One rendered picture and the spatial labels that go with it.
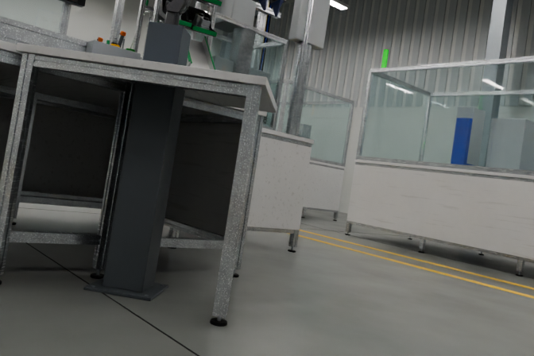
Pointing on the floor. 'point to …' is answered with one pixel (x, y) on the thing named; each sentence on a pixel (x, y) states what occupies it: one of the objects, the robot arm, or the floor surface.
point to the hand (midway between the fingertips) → (269, 5)
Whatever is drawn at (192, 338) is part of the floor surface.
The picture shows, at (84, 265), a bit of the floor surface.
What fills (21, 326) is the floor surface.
